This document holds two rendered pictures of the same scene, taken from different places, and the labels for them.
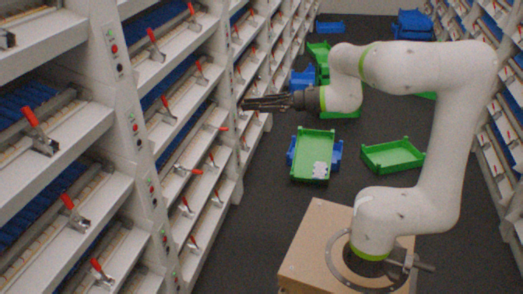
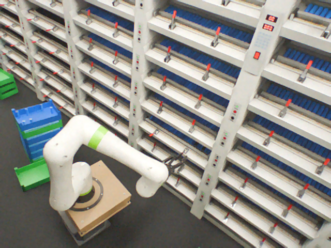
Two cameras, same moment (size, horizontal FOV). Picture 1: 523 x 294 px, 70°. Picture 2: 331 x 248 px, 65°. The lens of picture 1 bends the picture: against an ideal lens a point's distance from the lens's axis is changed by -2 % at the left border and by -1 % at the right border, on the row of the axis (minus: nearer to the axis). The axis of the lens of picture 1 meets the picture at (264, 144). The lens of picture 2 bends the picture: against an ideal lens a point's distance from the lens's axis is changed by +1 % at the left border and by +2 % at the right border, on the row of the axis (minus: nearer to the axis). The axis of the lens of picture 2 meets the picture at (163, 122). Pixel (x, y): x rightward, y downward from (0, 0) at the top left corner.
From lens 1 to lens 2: 185 cm
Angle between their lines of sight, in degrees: 80
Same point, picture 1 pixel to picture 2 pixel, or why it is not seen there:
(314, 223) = (114, 185)
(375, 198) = (79, 165)
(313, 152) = not seen: outside the picture
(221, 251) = (160, 190)
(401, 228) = not seen: hidden behind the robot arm
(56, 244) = (111, 81)
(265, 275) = (135, 201)
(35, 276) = (104, 78)
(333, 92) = not seen: hidden behind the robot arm
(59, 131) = (122, 64)
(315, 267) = (93, 172)
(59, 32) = (123, 43)
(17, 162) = (112, 58)
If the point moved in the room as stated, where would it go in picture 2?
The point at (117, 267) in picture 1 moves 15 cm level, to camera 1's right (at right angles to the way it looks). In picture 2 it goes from (119, 109) to (109, 119)
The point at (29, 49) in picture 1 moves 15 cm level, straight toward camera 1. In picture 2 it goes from (116, 40) to (92, 39)
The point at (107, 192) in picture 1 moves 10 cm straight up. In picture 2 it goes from (125, 91) to (126, 80)
